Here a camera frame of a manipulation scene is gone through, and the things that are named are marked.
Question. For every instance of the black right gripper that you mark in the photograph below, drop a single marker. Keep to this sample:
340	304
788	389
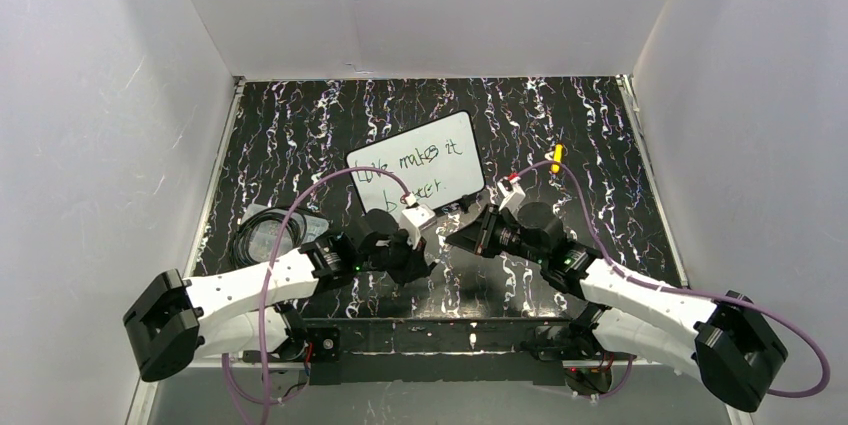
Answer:
489	232

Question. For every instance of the aluminium rail left side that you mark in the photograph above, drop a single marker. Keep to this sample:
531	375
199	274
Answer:
144	393

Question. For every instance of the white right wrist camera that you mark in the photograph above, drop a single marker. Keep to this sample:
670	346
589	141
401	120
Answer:
511	192

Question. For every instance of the small whiteboard black frame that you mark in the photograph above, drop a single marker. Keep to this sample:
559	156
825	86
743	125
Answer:
439	162

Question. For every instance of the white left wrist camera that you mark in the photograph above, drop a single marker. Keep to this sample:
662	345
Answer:
415	218

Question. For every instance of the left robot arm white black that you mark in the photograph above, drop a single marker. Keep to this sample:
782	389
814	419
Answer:
177	320

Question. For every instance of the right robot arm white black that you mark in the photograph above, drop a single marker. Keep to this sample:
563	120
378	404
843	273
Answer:
724	342

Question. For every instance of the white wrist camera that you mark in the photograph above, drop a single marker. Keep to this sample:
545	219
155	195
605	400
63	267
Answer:
511	192
415	218

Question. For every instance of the black base bar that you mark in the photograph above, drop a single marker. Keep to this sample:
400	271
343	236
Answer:
540	351

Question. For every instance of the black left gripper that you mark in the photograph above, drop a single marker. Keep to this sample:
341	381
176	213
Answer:
411	257

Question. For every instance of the aluminium rail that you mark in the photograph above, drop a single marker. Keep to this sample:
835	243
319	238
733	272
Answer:
144	393
631	106

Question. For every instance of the whiteboard metal wire stand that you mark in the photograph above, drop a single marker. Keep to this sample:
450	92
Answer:
464	204

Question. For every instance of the aluminium rail right side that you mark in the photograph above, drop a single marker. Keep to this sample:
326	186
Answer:
631	106

